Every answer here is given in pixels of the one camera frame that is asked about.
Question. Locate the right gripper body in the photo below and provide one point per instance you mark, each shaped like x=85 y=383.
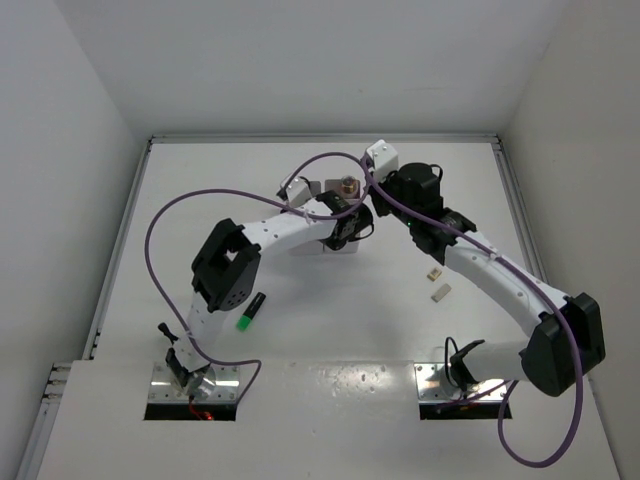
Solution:
x=385 y=207

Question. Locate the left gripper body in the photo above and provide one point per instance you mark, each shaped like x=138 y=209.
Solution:
x=329 y=243

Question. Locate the brown tape roll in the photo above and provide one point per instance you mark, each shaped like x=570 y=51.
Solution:
x=349 y=187

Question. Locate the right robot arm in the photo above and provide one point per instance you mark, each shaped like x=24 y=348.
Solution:
x=561 y=330

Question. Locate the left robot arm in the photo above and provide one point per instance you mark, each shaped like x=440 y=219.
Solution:
x=225 y=269

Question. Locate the white right organizer box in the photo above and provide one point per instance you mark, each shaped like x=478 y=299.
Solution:
x=333 y=185

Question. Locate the white organizer box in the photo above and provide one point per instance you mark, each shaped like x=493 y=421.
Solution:
x=311 y=248
x=333 y=185

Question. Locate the white left organizer box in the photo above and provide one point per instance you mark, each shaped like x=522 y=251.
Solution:
x=311 y=248

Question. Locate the beige eraser block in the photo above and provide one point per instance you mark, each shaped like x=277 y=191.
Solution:
x=441 y=293

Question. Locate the green black highlighter marker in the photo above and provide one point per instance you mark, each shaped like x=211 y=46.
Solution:
x=250 y=312

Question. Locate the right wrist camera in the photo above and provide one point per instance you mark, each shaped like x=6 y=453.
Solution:
x=381 y=159

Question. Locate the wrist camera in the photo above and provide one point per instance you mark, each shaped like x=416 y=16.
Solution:
x=294 y=191
x=381 y=159

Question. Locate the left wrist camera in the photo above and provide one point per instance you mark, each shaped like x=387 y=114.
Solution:
x=294 y=191

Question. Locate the aluminium table frame rail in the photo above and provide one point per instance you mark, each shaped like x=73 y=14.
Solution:
x=338 y=336

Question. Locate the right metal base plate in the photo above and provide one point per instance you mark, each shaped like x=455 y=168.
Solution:
x=434 y=389

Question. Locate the metal base plate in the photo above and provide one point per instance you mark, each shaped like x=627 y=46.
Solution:
x=434 y=389
x=216 y=386

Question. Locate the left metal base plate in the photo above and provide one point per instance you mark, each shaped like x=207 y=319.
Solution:
x=216 y=386

